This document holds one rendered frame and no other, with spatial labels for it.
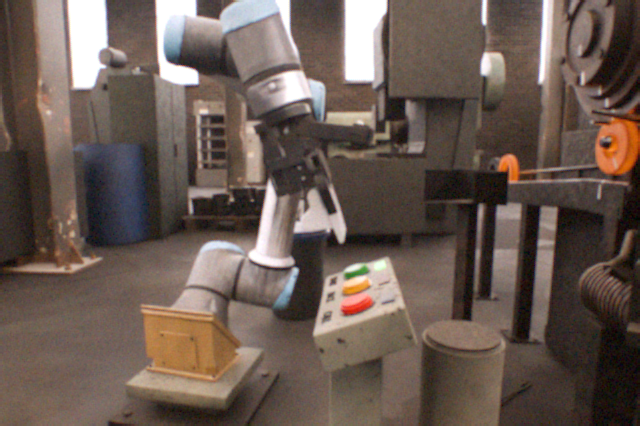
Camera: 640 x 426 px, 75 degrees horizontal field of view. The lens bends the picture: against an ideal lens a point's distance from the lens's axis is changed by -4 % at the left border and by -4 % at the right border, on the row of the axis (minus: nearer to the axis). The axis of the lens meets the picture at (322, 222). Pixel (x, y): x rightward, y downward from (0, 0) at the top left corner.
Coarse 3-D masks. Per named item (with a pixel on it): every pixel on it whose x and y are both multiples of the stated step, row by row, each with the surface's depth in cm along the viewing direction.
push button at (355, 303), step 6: (360, 294) 53; (366, 294) 53; (348, 300) 53; (354, 300) 52; (360, 300) 51; (366, 300) 51; (342, 306) 52; (348, 306) 51; (354, 306) 51; (360, 306) 51; (366, 306) 51; (342, 312) 52; (348, 312) 51; (354, 312) 51
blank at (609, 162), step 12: (600, 132) 123; (612, 132) 117; (624, 132) 112; (636, 132) 111; (624, 144) 112; (636, 144) 110; (600, 156) 123; (612, 156) 120; (624, 156) 112; (636, 156) 111; (600, 168) 123; (612, 168) 117; (624, 168) 114
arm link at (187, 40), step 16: (176, 16) 72; (192, 16) 73; (176, 32) 71; (192, 32) 71; (208, 32) 71; (176, 48) 72; (192, 48) 71; (208, 48) 71; (224, 48) 71; (176, 64) 74; (192, 64) 74; (208, 64) 73; (224, 64) 72; (224, 80) 90; (240, 80) 96; (240, 96) 123
